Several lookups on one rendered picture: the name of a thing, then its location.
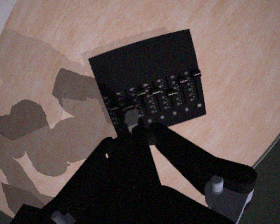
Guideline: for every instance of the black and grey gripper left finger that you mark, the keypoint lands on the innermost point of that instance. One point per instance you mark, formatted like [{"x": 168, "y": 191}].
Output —
[{"x": 75, "y": 196}]

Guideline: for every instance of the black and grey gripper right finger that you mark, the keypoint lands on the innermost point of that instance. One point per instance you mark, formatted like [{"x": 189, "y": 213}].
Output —
[{"x": 228, "y": 185}]

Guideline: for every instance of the black lighting desk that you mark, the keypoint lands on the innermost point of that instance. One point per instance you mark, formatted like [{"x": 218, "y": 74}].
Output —
[{"x": 160, "y": 65}]

